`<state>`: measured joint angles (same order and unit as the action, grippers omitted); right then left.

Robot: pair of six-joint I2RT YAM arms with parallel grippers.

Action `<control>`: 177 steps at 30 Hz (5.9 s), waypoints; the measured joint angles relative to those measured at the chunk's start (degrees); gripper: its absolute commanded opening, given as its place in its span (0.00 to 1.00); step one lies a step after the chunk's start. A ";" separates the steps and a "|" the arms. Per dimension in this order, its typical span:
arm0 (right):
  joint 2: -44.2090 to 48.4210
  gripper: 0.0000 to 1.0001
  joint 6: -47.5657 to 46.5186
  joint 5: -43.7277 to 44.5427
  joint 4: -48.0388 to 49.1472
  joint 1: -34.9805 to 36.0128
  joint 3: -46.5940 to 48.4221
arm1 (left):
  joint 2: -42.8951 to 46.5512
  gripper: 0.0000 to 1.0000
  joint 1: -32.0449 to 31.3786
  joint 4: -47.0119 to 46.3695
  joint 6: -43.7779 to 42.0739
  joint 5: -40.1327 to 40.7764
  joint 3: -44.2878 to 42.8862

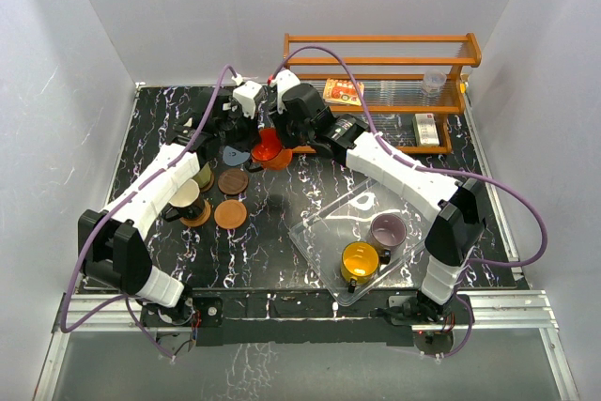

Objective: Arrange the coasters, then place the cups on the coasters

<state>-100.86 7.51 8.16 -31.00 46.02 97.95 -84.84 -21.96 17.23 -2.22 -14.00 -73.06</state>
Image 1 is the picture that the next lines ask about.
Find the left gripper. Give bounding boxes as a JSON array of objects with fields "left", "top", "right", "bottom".
[{"left": 216, "top": 104, "right": 262, "bottom": 154}]

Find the orange mug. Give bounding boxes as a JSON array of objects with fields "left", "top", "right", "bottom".
[{"left": 244, "top": 127, "right": 293, "bottom": 173}]

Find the dark wooden coaster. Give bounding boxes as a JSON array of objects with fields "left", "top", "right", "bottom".
[
  {"left": 218, "top": 168, "right": 249, "bottom": 195},
  {"left": 200, "top": 173, "right": 215, "bottom": 193}
]

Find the pale green mug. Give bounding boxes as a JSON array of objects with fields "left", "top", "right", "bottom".
[{"left": 193, "top": 162, "right": 213, "bottom": 190}]

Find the light wooden coaster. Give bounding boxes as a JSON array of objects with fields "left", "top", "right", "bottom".
[
  {"left": 214, "top": 199, "right": 248, "bottom": 230},
  {"left": 179, "top": 200, "right": 211, "bottom": 227}
]

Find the black and white mug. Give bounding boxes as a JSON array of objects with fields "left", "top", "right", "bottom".
[{"left": 161, "top": 179, "right": 205, "bottom": 222}]

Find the purple mug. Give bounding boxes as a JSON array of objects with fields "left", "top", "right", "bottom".
[{"left": 366, "top": 213, "right": 407, "bottom": 265}]

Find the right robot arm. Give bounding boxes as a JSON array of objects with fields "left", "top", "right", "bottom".
[{"left": 268, "top": 81, "right": 486, "bottom": 323}]

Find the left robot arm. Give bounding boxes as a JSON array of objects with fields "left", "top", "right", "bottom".
[{"left": 78, "top": 81, "right": 266, "bottom": 325}]

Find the blue paper coaster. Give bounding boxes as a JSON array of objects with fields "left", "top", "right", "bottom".
[{"left": 222, "top": 146, "right": 250, "bottom": 167}]

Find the clear plastic cup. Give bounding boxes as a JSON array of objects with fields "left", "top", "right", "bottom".
[{"left": 421, "top": 69, "right": 447, "bottom": 97}]

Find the orange snack packet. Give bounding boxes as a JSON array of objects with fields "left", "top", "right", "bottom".
[{"left": 323, "top": 78, "right": 362, "bottom": 106}]

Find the clear plastic tray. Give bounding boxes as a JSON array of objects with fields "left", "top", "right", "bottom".
[{"left": 289, "top": 179, "right": 432, "bottom": 307}]

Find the wooden shelf rack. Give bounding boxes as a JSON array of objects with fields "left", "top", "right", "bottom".
[{"left": 284, "top": 33, "right": 482, "bottom": 154}]

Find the white and red box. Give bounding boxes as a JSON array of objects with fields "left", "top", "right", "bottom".
[{"left": 412, "top": 113, "right": 440, "bottom": 147}]

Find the yellow mug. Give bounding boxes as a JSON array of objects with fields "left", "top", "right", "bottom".
[{"left": 340, "top": 241, "right": 379, "bottom": 293}]

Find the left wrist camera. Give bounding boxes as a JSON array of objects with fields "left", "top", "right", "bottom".
[{"left": 232, "top": 73, "right": 265, "bottom": 119}]

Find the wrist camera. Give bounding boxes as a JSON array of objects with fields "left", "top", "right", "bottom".
[
  {"left": 232, "top": 73, "right": 265, "bottom": 119},
  {"left": 268, "top": 69, "right": 301, "bottom": 114}
]

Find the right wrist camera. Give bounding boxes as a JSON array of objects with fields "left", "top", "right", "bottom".
[{"left": 268, "top": 69, "right": 301, "bottom": 114}]

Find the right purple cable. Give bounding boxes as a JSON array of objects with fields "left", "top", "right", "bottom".
[{"left": 270, "top": 45, "right": 549, "bottom": 358}]

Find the purple cable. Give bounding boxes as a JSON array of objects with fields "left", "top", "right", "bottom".
[
  {"left": 270, "top": 45, "right": 549, "bottom": 358},
  {"left": 59, "top": 63, "right": 243, "bottom": 360}
]

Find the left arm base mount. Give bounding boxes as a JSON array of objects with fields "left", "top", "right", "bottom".
[{"left": 135, "top": 295, "right": 223, "bottom": 364}]

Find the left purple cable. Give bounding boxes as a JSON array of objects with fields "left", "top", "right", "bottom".
[{"left": 59, "top": 63, "right": 243, "bottom": 360}]

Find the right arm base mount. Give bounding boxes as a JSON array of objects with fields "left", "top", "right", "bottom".
[{"left": 370, "top": 292, "right": 475, "bottom": 362}]

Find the aluminium frame rail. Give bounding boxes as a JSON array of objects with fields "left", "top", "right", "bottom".
[{"left": 35, "top": 289, "right": 578, "bottom": 400}]

